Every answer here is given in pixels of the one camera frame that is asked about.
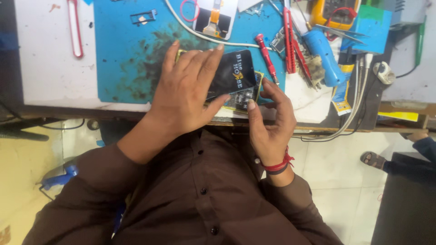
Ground black SIM tray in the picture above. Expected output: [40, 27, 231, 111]
[130, 9, 158, 26]

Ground grey power supply unit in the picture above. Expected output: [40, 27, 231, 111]
[381, 0, 434, 32]

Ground yellow multimeter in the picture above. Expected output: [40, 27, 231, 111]
[309, 0, 362, 31]

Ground blue and yellow glue tube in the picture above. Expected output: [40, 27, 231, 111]
[331, 64, 355, 116]

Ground white cable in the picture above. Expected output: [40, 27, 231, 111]
[165, 0, 274, 51]

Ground dirty cleaning brush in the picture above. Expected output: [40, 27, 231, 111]
[298, 54, 326, 92]

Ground red and white opening tool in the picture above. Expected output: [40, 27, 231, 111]
[67, 0, 84, 59]

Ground red plastic tweezers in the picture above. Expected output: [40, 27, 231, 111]
[283, 7, 297, 74]

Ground white round plug adapter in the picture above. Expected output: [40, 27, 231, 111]
[372, 61, 396, 85]

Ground person's right hand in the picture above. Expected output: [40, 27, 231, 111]
[247, 78, 297, 167]

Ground person's left hand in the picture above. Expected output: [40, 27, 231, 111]
[149, 40, 232, 137]

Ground blue soldering tool handle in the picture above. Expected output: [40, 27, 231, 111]
[301, 28, 347, 88]

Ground bundle of white cables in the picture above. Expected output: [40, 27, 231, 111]
[292, 52, 376, 143]

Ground yellow-framed phone body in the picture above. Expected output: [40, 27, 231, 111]
[175, 49, 265, 114]

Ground small circuit board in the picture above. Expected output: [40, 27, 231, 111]
[270, 27, 287, 54]

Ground green pen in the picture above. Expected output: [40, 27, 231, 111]
[414, 15, 427, 67]

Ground blue work mat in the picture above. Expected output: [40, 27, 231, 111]
[93, 0, 287, 105]

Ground black phone screen panel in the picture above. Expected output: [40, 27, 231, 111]
[204, 50, 257, 101]

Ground person's brown shirt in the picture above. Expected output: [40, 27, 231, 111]
[21, 127, 344, 245]

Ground blue box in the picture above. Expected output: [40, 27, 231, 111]
[340, 5, 393, 55]

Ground pink wire loop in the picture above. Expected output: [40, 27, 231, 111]
[179, 0, 200, 23]

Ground red precision screwdriver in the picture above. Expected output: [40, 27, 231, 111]
[255, 33, 280, 86]

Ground metal tweezers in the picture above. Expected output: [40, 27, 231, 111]
[313, 24, 371, 45]

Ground red thread bracelet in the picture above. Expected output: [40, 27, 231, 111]
[260, 146, 295, 176]

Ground blue object under desk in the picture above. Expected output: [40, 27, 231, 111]
[36, 165, 79, 201]

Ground display panel with orange flex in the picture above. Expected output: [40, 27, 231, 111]
[192, 0, 239, 41]

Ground yellow card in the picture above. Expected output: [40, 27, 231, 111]
[377, 111, 419, 123]

